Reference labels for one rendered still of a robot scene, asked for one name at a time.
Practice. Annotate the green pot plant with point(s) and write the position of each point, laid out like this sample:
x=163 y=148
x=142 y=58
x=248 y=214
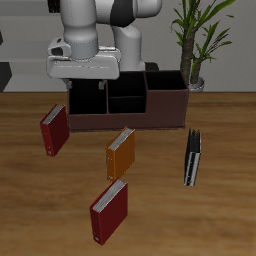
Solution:
x=196 y=36

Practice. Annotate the red book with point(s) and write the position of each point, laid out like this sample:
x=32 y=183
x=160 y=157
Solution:
x=56 y=130
x=110 y=213

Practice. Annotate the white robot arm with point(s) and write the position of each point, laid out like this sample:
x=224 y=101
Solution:
x=80 y=23

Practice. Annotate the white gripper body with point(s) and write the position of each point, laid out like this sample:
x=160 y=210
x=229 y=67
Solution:
x=83 y=68

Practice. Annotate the black book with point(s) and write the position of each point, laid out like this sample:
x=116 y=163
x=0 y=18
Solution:
x=192 y=160

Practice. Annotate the orange book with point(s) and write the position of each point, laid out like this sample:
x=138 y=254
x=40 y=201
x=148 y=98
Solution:
x=121 y=154

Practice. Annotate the dark brown desk caddy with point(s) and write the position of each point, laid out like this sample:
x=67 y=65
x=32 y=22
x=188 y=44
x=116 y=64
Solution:
x=146 y=106

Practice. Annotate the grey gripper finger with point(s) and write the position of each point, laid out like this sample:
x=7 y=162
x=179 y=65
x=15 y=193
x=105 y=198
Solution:
x=102 y=84
x=69 y=83

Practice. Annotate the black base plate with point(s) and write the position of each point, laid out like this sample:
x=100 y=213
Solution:
x=151 y=66

